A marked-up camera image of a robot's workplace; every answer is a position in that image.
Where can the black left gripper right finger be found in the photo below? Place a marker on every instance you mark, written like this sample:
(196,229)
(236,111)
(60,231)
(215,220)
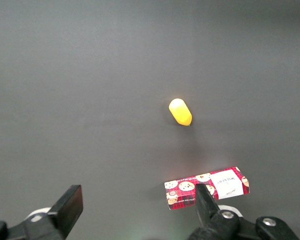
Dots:
(207,215)

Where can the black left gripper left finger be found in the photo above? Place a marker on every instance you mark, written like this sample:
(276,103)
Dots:
(65,210)

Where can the red tartan cookie box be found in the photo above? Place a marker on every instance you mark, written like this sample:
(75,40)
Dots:
(185,190)

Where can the yellow lemon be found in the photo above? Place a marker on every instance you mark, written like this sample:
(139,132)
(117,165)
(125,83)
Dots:
(180,112)

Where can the dark grey table mat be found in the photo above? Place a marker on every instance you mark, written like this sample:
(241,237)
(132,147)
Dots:
(90,100)

